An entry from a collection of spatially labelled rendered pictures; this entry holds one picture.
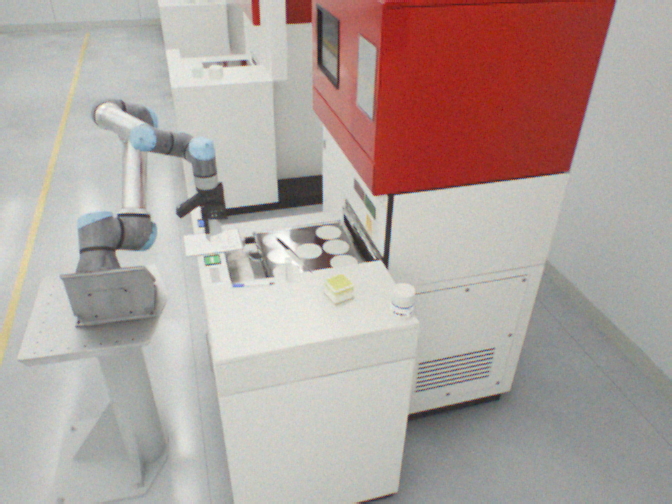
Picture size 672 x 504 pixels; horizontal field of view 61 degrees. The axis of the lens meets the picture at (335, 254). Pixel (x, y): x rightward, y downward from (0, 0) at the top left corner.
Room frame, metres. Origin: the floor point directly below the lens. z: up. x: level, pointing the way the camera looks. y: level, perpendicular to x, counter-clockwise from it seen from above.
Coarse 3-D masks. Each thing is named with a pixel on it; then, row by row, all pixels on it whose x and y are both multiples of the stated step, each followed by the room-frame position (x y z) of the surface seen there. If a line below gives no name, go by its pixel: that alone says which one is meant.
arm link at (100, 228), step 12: (84, 216) 1.65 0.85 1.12; (96, 216) 1.65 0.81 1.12; (108, 216) 1.68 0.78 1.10; (84, 228) 1.62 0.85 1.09; (96, 228) 1.62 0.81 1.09; (108, 228) 1.64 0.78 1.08; (120, 228) 1.67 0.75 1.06; (84, 240) 1.59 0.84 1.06; (96, 240) 1.59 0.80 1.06; (108, 240) 1.61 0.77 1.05; (120, 240) 1.65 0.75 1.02
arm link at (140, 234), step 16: (128, 112) 1.93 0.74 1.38; (144, 112) 1.98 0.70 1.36; (128, 144) 1.90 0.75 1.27; (128, 160) 1.87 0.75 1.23; (144, 160) 1.89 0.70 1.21; (128, 176) 1.83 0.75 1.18; (144, 176) 1.86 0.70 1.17; (128, 192) 1.79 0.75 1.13; (144, 192) 1.82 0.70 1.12; (128, 208) 1.76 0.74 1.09; (144, 208) 1.79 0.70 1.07; (128, 224) 1.70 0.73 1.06; (144, 224) 1.73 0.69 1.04; (128, 240) 1.67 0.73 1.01; (144, 240) 1.70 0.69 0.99
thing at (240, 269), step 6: (240, 258) 1.76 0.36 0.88; (246, 258) 1.76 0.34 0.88; (228, 264) 1.73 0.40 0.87; (234, 264) 1.72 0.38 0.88; (240, 264) 1.72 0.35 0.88; (246, 264) 1.72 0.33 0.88; (234, 270) 1.68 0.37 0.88; (240, 270) 1.68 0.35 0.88; (246, 270) 1.68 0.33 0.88; (234, 276) 1.64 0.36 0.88; (240, 276) 1.64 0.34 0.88; (246, 276) 1.65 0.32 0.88; (252, 276) 1.65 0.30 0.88; (234, 282) 1.61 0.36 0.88; (240, 282) 1.61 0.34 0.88
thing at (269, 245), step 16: (320, 224) 1.98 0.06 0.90; (336, 224) 1.98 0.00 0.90; (272, 240) 1.86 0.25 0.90; (288, 240) 1.86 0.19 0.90; (304, 240) 1.86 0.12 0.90; (320, 240) 1.86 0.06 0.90; (272, 256) 1.75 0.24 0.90; (288, 256) 1.75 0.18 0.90; (320, 256) 1.75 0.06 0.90; (272, 272) 1.65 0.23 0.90
